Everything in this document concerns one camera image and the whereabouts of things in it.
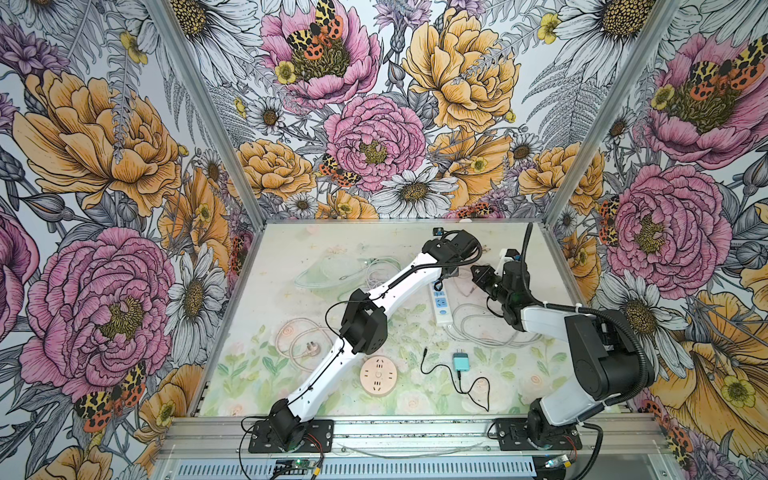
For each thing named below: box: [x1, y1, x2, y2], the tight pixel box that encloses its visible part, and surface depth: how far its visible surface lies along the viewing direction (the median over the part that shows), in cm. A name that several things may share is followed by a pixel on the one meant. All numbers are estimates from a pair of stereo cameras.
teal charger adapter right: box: [453, 349, 470, 372], surface depth 87 cm
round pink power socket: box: [360, 355, 398, 396], surface depth 83 cm
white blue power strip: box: [429, 283, 453, 326], surface depth 96 cm
